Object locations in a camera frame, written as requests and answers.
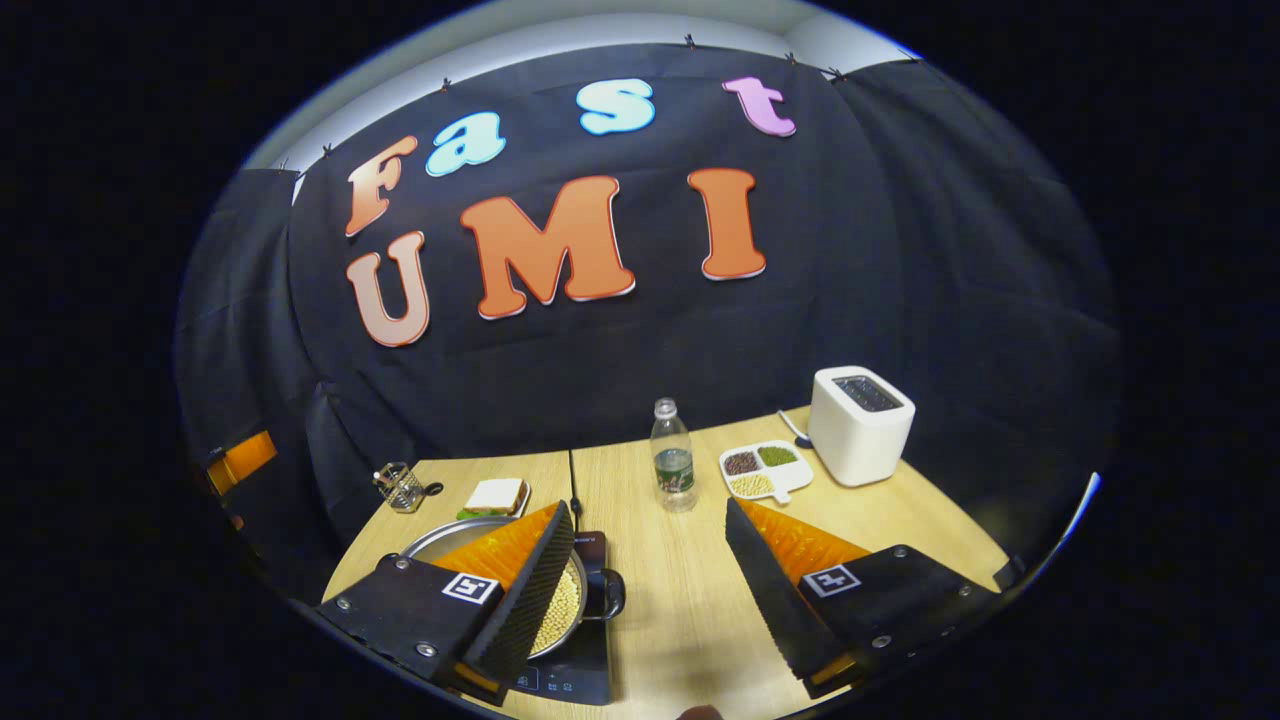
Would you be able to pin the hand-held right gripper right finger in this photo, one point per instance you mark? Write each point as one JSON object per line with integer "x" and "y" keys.
{"x": 770, "y": 600}

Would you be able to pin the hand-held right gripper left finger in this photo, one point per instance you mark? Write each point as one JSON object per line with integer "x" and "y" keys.
{"x": 530, "y": 600}

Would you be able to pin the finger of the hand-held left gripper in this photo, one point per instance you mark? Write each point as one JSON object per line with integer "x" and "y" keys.
{"x": 245, "y": 455}

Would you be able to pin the black induction cooktop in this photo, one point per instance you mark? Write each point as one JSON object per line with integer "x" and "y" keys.
{"x": 580, "y": 670}

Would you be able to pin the pile of yellow soybeans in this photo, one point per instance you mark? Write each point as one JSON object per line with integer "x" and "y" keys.
{"x": 560, "y": 610}

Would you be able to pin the white plate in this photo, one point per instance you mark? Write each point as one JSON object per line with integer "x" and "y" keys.
{"x": 525, "y": 500}

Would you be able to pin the sandwich with lettuce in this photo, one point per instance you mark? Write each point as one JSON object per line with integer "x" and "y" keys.
{"x": 495, "y": 495}

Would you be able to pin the white divided bean tray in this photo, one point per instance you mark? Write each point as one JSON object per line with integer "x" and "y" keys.
{"x": 797, "y": 475}

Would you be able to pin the clear plastic water bottle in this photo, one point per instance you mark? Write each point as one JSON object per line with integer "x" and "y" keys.
{"x": 675, "y": 470}

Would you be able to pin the white toaster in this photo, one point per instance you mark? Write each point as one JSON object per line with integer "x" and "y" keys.
{"x": 860, "y": 445}

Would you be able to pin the black backdrop cloth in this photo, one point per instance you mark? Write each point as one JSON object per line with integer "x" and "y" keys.
{"x": 900, "y": 300}

